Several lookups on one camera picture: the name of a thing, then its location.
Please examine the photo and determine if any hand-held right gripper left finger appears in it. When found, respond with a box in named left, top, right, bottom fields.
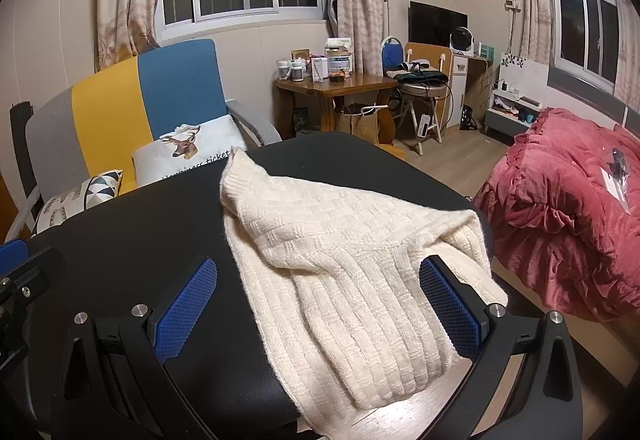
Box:
left=50, top=256, right=218, bottom=440

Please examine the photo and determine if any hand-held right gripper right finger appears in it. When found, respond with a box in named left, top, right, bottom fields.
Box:
left=419, top=255, right=583, bottom=440

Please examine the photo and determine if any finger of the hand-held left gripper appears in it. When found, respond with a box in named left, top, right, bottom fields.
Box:
left=0, top=240, right=66, bottom=306

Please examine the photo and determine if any cream knit sweater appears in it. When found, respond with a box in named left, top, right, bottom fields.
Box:
left=220, top=146, right=510, bottom=437

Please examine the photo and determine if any dark clothes pile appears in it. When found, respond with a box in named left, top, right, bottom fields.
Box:
left=385, top=62, right=451, bottom=86

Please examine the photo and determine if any geometric print pillow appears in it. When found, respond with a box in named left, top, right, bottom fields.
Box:
left=30, top=169, right=124, bottom=236

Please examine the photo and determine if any red ruffled quilt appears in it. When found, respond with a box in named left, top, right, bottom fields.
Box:
left=472, top=108, right=640, bottom=321

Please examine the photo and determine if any white deer print pillow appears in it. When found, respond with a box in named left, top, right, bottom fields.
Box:
left=131, top=115, right=261, bottom=187

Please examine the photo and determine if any grey yellow blue sofa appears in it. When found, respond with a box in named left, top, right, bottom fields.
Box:
left=10, top=39, right=283, bottom=241

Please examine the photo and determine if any white bedside cabinet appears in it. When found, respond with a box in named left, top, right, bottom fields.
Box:
left=484, top=88, right=543, bottom=136

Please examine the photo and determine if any brown paper bag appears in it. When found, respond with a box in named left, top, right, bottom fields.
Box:
left=334, top=103, right=388, bottom=143

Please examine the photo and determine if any clear plastic package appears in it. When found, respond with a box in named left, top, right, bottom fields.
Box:
left=597, top=147, right=633, bottom=216

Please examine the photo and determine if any round stool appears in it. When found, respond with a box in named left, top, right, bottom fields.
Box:
left=395, top=83, right=451, bottom=156

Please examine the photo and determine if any wooden desk with white cabinet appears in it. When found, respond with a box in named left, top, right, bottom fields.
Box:
left=404, top=42, right=493, bottom=127

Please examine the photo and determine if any wooden side table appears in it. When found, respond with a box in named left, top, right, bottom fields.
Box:
left=273, top=74, right=399, bottom=146

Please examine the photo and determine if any grey bed headboard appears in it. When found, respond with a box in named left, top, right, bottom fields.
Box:
left=546, top=65, right=626, bottom=126

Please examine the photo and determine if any blue folding chair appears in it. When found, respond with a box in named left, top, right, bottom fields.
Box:
left=382, top=36, right=405, bottom=71

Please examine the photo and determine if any white round fan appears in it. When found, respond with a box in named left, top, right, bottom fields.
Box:
left=448, top=27, right=477, bottom=56

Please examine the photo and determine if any cluster of jars and bottles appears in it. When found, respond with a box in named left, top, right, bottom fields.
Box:
left=276, top=37, right=355, bottom=84

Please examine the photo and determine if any black television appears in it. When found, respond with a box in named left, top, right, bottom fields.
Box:
left=409, top=0, right=468, bottom=52

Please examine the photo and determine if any sliding window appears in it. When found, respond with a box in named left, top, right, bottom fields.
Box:
left=545, top=0, right=621, bottom=94

